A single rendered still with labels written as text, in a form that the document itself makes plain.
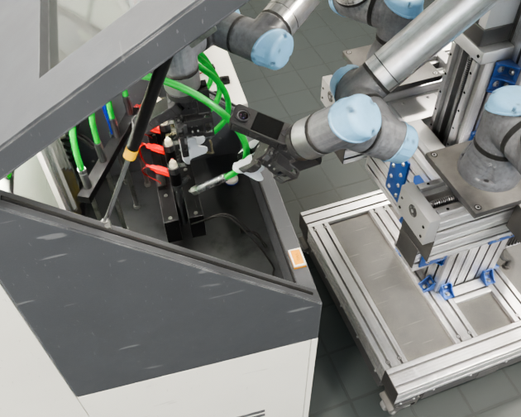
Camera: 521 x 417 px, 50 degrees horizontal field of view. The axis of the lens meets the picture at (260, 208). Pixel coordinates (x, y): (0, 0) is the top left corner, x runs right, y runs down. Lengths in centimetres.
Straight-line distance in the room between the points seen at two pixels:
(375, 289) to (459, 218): 82
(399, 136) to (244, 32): 35
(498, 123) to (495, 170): 13
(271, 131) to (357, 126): 19
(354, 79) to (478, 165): 47
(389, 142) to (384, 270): 132
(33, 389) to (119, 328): 27
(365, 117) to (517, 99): 51
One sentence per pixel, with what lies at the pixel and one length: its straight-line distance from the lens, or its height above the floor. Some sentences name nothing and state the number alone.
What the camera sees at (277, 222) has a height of 95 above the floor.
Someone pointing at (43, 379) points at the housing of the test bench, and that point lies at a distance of 130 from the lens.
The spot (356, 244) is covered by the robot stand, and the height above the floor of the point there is 21.
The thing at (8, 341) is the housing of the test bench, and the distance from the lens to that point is 116.
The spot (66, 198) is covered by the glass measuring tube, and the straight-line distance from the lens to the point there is 138.
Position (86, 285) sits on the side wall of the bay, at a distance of 103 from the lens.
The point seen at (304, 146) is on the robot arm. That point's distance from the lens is 96.
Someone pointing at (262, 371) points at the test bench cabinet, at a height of 68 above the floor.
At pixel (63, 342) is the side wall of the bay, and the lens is 118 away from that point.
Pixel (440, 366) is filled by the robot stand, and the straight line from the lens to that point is 206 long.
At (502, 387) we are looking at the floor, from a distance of 236.
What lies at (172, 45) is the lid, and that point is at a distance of 68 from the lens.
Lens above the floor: 202
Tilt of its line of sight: 49 degrees down
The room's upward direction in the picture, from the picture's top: 2 degrees counter-clockwise
